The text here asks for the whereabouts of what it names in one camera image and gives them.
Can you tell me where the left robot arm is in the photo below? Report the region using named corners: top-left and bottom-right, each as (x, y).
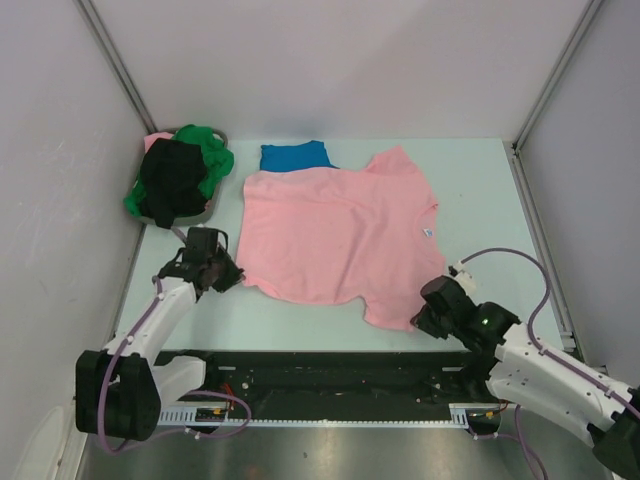
top-left (75, 226), bottom-right (243, 455)

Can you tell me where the pink t-shirt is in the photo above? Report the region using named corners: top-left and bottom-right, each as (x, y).
top-left (236, 146), bottom-right (445, 331)
top-left (143, 132), bottom-right (174, 153)

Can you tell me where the purple cable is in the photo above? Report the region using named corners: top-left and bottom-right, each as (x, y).
top-left (94, 227), bottom-right (254, 456)
top-left (452, 247), bottom-right (640, 480)

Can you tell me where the left aluminium corner post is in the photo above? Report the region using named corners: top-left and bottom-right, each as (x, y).
top-left (73, 0), bottom-right (158, 134)

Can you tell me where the grey laundry basket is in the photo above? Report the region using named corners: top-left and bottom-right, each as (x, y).
top-left (139, 127), bottom-right (230, 229)

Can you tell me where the black t-shirt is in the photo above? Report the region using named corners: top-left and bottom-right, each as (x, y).
top-left (139, 138), bottom-right (208, 229)

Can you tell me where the white slotted cable duct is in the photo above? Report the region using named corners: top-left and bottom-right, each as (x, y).
top-left (157, 402), bottom-right (501, 429)

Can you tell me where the folded blue t-shirt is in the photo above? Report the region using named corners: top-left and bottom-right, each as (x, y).
top-left (260, 140), bottom-right (334, 173)

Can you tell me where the green t-shirt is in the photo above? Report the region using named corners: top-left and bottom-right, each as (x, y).
top-left (122, 123), bottom-right (236, 218)

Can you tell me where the right aluminium corner post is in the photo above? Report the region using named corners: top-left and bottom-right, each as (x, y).
top-left (510, 0), bottom-right (606, 152)

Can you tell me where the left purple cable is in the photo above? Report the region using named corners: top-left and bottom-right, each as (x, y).
top-left (94, 227), bottom-right (254, 456)

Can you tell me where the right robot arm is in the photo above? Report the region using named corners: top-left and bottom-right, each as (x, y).
top-left (412, 276), bottom-right (639, 479)

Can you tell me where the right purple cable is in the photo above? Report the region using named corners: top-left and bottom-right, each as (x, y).
top-left (452, 247), bottom-right (640, 480)

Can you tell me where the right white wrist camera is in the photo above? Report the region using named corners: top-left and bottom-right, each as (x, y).
top-left (448, 260), bottom-right (477, 296)

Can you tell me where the aluminium corner post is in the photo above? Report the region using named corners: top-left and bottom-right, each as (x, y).
top-left (510, 0), bottom-right (606, 152)
top-left (73, 0), bottom-right (158, 134)

